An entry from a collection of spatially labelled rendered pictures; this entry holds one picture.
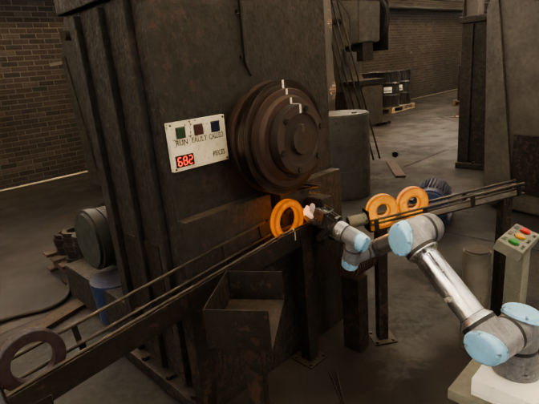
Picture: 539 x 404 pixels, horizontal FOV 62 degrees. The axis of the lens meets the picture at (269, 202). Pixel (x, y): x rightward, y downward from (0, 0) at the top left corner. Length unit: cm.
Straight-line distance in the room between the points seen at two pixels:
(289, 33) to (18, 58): 599
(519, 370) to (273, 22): 159
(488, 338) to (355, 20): 856
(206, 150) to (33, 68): 614
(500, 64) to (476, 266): 238
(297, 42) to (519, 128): 256
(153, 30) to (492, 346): 147
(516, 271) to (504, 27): 252
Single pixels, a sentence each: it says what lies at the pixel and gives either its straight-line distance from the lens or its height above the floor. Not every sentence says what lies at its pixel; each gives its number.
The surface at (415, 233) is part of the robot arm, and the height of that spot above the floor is 81.
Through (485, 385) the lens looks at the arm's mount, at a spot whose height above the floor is 36.
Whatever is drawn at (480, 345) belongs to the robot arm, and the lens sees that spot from 155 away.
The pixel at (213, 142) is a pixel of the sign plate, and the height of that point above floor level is 114.
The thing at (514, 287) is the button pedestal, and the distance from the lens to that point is 227.
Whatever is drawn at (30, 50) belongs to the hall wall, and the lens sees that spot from 776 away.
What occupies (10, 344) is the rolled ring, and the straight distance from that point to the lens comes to 146.
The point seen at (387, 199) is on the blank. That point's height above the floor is 76.
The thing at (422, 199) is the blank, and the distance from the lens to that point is 224.
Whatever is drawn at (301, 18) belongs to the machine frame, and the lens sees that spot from 217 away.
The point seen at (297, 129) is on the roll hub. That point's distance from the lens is 176.
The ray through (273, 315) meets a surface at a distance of 155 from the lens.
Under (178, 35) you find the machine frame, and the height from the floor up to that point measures 154.
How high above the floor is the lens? 140
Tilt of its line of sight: 17 degrees down
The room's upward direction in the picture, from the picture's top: 5 degrees counter-clockwise
